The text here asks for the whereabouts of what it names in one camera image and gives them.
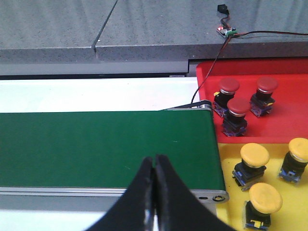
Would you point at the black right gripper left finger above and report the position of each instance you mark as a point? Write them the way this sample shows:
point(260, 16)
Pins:
point(134, 210)

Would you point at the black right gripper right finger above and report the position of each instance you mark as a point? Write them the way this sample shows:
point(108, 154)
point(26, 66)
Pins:
point(177, 208)

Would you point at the yellow mushroom push button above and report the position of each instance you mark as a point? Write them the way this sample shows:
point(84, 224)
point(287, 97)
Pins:
point(264, 200)
point(295, 160)
point(252, 166)

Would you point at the red mushroom push button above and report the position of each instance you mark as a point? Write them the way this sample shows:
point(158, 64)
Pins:
point(262, 102)
point(234, 123)
point(227, 89)

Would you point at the black drive belt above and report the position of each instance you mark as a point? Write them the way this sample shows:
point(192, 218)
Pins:
point(200, 105)

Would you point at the yellow plastic tray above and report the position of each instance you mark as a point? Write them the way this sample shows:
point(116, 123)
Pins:
point(293, 216)

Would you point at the red plastic bin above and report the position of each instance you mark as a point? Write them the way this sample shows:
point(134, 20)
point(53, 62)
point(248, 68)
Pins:
point(289, 116)

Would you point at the right grey stone slab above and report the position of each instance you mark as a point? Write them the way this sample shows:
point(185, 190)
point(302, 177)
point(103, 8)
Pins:
point(181, 30)

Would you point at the grey stone slab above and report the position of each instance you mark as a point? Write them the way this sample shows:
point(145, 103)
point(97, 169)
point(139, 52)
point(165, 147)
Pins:
point(181, 30)
point(51, 31)

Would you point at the circuit board with red light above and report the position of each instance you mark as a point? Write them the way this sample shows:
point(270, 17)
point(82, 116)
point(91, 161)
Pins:
point(226, 32)

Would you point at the white base panel under slabs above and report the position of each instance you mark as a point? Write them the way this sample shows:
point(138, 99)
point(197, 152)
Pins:
point(97, 68)

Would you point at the small black device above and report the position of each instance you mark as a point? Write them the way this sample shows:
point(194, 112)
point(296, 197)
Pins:
point(222, 8)

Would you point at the left grey stone slab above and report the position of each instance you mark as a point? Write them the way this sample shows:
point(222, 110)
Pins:
point(51, 31)

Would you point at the aluminium conveyor frame rail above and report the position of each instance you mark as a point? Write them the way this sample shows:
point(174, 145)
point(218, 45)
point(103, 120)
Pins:
point(96, 196)

